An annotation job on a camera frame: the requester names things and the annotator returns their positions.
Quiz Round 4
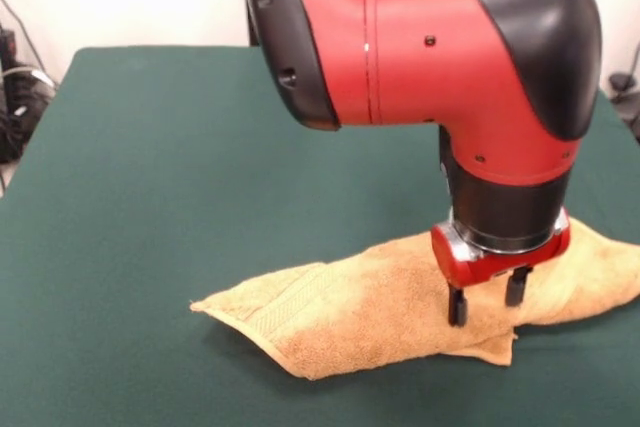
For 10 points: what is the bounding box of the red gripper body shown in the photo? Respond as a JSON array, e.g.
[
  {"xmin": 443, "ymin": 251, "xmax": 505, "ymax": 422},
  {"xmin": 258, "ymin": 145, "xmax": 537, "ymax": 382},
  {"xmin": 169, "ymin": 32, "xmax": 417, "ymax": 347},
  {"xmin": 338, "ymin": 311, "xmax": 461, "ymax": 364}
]
[{"xmin": 430, "ymin": 222, "xmax": 573, "ymax": 291}]

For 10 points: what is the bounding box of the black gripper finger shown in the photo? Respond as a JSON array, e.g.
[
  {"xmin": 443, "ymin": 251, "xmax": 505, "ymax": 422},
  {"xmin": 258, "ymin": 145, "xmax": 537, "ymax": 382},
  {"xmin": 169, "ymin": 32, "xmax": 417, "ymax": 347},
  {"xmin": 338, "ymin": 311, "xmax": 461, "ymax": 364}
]
[
  {"xmin": 504, "ymin": 265, "xmax": 531, "ymax": 308},
  {"xmin": 447, "ymin": 285, "xmax": 470, "ymax": 328}
]

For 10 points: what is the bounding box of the tan terry towel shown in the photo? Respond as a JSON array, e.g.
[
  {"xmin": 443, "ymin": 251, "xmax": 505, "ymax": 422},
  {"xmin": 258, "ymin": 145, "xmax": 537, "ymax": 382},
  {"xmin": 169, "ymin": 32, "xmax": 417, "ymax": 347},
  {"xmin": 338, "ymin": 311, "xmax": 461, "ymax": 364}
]
[{"xmin": 188, "ymin": 216, "xmax": 640, "ymax": 381}]

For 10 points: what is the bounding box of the dark green table cloth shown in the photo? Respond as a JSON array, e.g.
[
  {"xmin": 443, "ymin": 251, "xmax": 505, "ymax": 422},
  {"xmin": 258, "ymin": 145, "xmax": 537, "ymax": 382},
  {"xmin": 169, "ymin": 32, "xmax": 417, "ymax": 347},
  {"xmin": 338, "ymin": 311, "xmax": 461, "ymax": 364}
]
[{"xmin": 0, "ymin": 45, "xmax": 640, "ymax": 427}]

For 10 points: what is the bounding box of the black upright power strip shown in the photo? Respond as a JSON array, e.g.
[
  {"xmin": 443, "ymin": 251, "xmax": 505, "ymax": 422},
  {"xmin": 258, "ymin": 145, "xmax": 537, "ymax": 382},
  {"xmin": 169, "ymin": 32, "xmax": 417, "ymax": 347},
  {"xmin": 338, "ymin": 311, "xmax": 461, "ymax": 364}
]
[{"xmin": 0, "ymin": 29, "xmax": 17, "ymax": 71}]

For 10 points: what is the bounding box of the black cable tangle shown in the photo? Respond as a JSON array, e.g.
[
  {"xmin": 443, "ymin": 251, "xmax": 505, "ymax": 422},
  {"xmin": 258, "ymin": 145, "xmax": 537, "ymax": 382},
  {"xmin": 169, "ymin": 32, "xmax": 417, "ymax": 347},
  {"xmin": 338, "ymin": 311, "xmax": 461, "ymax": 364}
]
[{"xmin": 0, "ymin": 64, "xmax": 57, "ymax": 164}]

